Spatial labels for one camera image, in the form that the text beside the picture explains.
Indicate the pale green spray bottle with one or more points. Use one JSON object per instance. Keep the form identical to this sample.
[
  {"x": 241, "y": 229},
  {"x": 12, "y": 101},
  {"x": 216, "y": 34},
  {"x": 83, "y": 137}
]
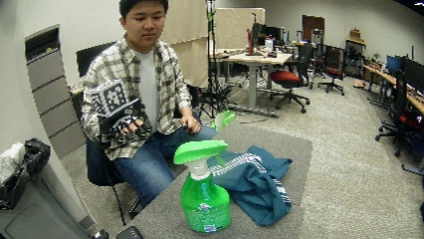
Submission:
[{"x": 224, "y": 119}]

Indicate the white cube of black markers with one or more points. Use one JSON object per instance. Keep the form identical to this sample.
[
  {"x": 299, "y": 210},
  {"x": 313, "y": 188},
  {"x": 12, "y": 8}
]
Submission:
[{"x": 109, "y": 98}]

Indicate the the person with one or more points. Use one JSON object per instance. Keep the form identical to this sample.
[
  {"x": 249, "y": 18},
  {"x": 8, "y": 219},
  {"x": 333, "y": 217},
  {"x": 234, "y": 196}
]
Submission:
[{"x": 148, "y": 76}]

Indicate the black tripod stand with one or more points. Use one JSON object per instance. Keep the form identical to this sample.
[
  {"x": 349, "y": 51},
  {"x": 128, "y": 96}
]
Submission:
[{"x": 214, "y": 66}]

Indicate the grey panelled cabinet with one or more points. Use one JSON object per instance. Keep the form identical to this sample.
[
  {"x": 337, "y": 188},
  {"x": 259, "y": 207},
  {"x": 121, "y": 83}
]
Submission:
[{"x": 53, "y": 96}]

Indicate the teal cloth with white stripes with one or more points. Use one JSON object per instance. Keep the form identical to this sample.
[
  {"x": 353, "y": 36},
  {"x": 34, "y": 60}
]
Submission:
[{"x": 255, "y": 186}]

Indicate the white standing desk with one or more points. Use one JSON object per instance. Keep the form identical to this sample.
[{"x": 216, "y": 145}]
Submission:
[{"x": 258, "y": 63}]

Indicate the black trash bag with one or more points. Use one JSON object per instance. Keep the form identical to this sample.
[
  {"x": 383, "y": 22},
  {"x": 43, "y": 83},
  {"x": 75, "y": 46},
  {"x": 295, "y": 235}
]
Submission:
[{"x": 27, "y": 166}]

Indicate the red seat office chair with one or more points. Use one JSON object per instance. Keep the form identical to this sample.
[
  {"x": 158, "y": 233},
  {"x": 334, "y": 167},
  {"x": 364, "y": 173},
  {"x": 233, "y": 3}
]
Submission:
[{"x": 287, "y": 78}]

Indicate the beige partition screen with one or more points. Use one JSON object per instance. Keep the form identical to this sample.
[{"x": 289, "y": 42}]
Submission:
[
  {"x": 188, "y": 40},
  {"x": 238, "y": 28}
]

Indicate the white crumpled plastic bag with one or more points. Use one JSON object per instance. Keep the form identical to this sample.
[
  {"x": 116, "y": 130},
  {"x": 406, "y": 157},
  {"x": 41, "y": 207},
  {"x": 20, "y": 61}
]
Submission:
[{"x": 11, "y": 161}]

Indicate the red upright object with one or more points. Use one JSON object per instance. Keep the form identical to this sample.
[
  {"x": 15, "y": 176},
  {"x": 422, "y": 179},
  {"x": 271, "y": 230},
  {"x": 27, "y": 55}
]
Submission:
[{"x": 249, "y": 41}]

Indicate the white bottle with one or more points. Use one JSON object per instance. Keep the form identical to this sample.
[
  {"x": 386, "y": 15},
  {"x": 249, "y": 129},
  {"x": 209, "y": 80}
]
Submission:
[{"x": 269, "y": 45}]

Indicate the black flat device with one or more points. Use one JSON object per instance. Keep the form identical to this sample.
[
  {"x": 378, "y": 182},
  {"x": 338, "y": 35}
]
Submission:
[{"x": 131, "y": 233}]

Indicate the black computer monitor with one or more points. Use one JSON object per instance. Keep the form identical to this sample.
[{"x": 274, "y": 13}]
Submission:
[
  {"x": 257, "y": 36},
  {"x": 274, "y": 33}
]

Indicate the small black object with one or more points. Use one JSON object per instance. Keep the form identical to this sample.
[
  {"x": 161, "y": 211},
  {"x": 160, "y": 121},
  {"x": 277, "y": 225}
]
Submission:
[{"x": 101, "y": 234}]

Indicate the grey bin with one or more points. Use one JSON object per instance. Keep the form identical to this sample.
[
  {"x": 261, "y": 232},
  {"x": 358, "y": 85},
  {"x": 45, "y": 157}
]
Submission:
[{"x": 31, "y": 215}]

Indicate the black mesh office chair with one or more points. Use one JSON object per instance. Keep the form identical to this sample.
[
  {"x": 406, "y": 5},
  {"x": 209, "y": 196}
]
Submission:
[{"x": 334, "y": 69}]

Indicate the brown door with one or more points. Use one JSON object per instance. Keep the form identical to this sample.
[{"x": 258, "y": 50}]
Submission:
[{"x": 313, "y": 25}]

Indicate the black shelf cabinet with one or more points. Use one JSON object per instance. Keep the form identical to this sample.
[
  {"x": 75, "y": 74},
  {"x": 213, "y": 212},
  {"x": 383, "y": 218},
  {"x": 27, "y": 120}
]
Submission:
[{"x": 354, "y": 58}]

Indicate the long wooden desk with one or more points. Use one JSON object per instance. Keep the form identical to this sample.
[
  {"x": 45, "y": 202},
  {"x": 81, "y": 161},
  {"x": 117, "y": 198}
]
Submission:
[{"x": 388, "y": 79}]

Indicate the blue lit monitor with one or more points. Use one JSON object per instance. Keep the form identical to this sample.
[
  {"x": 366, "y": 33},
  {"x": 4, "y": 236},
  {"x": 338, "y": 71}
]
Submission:
[{"x": 394, "y": 64}]

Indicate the large black monitor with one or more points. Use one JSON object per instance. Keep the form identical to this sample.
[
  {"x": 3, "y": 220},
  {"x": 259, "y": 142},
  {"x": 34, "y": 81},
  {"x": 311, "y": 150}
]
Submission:
[{"x": 414, "y": 74}]

